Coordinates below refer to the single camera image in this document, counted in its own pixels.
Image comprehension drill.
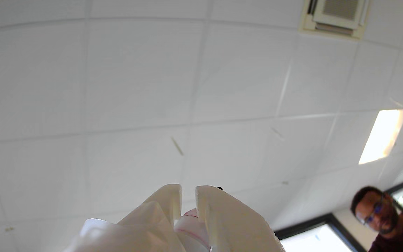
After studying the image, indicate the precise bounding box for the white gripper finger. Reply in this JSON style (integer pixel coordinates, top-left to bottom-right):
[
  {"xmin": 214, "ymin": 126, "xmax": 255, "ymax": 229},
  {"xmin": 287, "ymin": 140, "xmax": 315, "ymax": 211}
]
[
  {"xmin": 195, "ymin": 185, "xmax": 286, "ymax": 252},
  {"xmin": 64, "ymin": 184, "xmax": 183, "ymax": 252}
]

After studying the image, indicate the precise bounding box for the red whiteboard marker pen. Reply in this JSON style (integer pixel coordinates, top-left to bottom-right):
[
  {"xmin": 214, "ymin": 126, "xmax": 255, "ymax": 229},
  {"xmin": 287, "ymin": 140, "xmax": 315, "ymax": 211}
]
[{"xmin": 174, "ymin": 187, "xmax": 224, "ymax": 252}]

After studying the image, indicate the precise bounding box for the person in dark trousers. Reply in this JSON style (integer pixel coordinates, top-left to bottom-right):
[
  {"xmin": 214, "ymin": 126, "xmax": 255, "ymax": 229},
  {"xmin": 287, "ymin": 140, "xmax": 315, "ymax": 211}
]
[{"xmin": 350, "ymin": 186, "xmax": 403, "ymax": 252}]

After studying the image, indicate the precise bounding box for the rectangular ceiling light panel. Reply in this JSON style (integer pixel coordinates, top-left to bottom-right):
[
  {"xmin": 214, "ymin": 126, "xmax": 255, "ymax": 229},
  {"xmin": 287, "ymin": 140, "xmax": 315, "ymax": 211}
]
[{"xmin": 358, "ymin": 109, "xmax": 403, "ymax": 165}]

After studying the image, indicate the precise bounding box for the ceiling air conditioner vent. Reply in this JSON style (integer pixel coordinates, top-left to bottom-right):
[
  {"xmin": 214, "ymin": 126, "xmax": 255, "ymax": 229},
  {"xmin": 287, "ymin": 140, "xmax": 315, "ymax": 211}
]
[{"xmin": 299, "ymin": 0, "xmax": 370, "ymax": 40}]

